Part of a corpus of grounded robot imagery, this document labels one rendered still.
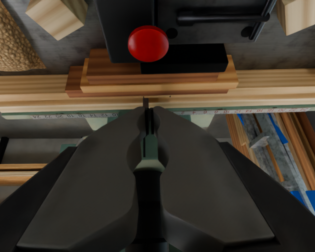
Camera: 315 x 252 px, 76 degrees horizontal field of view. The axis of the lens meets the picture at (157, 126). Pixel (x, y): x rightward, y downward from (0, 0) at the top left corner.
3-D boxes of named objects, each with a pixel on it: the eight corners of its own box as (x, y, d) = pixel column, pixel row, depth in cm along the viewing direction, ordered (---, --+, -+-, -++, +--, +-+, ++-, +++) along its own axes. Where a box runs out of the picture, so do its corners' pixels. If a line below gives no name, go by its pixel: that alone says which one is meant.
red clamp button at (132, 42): (169, 21, 14) (170, 31, 13) (167, 55, 17) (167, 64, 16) (125, 22, 14) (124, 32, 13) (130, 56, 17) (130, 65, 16)
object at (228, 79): (231, 54, 32) (239, 82, 29) (228, 61, 33) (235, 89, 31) (84, 57, 31) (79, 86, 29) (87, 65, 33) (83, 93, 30)
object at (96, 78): (213, 45, 30) (219, 72, 28) (210, 54, 32) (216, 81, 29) (90, 48, 30) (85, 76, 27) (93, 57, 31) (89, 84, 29)
